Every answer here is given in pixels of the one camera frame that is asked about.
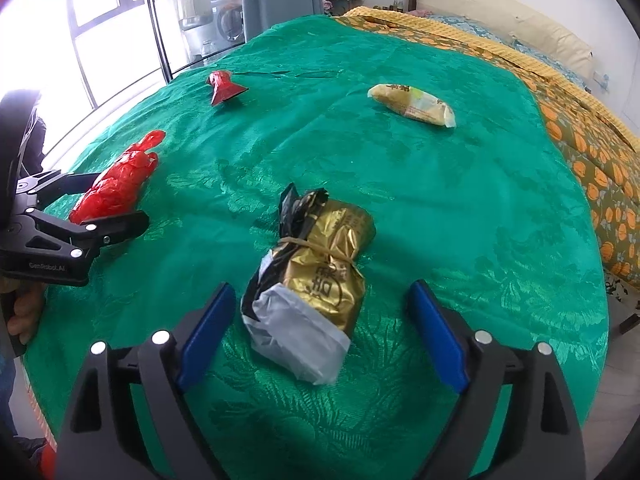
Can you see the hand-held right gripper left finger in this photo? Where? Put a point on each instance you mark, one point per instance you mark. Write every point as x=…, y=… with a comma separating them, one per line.
x=207, y=335

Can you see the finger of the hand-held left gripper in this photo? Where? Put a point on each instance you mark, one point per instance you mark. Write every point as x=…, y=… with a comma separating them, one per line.
x=65, y=185
x=115, y=225

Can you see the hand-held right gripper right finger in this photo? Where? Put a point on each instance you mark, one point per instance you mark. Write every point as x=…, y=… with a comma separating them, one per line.
x=440, y=335

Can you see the red crinkled plastic wrapper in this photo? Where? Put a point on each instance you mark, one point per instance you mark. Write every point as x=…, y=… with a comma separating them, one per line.
x=120, y=180

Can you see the gold and black snack packet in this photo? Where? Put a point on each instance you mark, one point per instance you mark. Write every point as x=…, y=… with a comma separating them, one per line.
x=315, y=280

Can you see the red foil wrapper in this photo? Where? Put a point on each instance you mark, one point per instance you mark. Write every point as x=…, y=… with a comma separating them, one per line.
x=225, y=87

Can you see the yellow green snack packet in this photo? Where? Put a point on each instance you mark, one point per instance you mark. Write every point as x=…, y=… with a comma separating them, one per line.
x=415, y=105

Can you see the person's left hand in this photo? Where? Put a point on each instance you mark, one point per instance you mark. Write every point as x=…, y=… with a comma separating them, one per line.
x=25, y=310

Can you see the green patterned blanket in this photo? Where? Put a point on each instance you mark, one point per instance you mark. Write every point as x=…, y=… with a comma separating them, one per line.
x=450, y=210

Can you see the black framed window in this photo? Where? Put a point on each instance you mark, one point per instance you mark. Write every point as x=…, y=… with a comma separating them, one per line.
x=100, y=10

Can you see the black framed glass door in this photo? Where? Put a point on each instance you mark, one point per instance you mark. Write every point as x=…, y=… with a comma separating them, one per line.
x=165, y=15

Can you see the washing machine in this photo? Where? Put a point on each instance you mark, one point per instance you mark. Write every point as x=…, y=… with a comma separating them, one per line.
x=227, y=17

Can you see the yellow orange patterned quilt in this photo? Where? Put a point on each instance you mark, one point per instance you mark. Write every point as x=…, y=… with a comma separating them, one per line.
x=575, y=110

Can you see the blue patterned bed sheet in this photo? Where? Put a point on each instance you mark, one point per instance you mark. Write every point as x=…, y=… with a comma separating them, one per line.
x=475, y=27

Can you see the cream pillow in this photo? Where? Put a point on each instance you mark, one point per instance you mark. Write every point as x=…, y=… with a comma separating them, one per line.
x=500, y=10

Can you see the white wall socket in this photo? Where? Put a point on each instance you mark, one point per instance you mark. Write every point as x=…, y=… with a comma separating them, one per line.
x=602, y=81

